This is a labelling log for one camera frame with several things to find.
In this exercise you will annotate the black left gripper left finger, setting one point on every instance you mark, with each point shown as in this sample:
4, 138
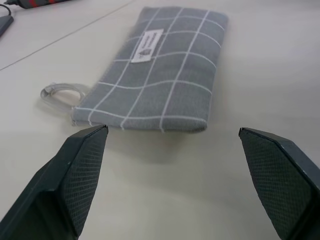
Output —
62, 180

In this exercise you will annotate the black and red object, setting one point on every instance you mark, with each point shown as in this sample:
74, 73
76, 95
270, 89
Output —
32, 3

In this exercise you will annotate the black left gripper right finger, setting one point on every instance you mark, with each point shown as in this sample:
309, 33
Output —
277, 180

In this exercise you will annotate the grey checked fabric pouch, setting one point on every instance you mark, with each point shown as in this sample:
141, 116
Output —
160, 77

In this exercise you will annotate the dark flat device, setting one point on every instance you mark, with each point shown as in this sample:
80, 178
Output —
4, 23

